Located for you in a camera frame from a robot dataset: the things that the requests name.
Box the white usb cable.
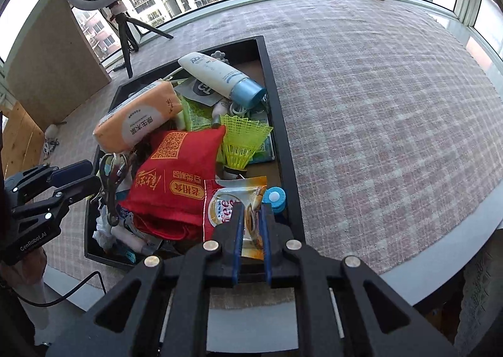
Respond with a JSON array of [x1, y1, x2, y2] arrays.
[[41, 137, 61, 161]]

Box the blue round lid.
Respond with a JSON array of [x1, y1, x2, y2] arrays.
[[263, 187, 286, 214]]

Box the coffee mate sachet red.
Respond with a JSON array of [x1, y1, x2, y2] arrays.
[[202, 176, 269, 262]]

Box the pink tube grey cap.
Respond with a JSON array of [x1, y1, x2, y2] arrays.
[[111, 225, 154, 256]]

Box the orange tissue pack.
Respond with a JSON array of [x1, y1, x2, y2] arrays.
[[93, 80, 182, 153]]

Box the white sunscreen bottle blue cap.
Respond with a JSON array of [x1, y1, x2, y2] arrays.
[[178, 52, 266, 109]]

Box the clear plastic bag bundle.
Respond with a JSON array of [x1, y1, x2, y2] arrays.
[[92, 206, 116, 252]]

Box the person left hand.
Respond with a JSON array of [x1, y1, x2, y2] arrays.
[[1, 247, 47, 287]]

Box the white plug adapter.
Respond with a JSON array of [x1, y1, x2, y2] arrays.
[[44, 125, 59, 141]]

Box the red fabric pouch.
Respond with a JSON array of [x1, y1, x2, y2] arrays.
[[121, 125, 226, 242]]

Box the light wooden board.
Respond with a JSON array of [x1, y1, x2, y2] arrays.
[[5, 0, 111, 131]]

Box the black tray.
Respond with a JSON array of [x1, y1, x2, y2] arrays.
[[84, 36, 304, 270]]

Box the yellow plastic shuttlecock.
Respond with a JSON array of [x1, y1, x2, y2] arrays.
[[221, 115, 273, 170]]

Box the grey sachet packet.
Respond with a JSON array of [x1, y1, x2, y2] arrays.
[[175, 78, 224, 107]]

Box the plaid tablecloth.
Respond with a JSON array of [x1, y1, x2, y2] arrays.
[[36, 0, 503, 310]]

